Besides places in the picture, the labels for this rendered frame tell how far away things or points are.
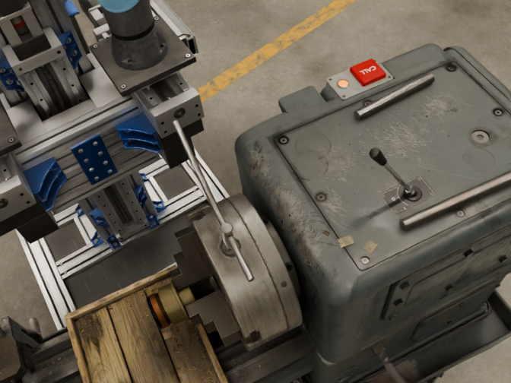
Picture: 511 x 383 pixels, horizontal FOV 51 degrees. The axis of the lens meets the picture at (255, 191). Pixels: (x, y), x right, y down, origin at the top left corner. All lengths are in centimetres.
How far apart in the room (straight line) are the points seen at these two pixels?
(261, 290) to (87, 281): 134
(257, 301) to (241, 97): 204
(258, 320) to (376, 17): 263
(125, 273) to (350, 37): 191
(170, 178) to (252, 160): 132
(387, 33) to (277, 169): 233
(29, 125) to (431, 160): 105
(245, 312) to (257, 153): 33
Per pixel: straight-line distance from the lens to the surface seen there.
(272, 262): 101
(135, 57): 145
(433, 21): 344
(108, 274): 225
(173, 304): 112
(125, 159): 165
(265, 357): 131
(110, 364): 136
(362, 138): 113
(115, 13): 138
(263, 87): 299
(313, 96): 120
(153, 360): 133
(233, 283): 100
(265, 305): 103
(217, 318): 109
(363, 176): 107
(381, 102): 117
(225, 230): 93
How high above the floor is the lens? 213
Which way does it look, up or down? 56 degrees down
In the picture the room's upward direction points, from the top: 8 degrees counter-clockwise
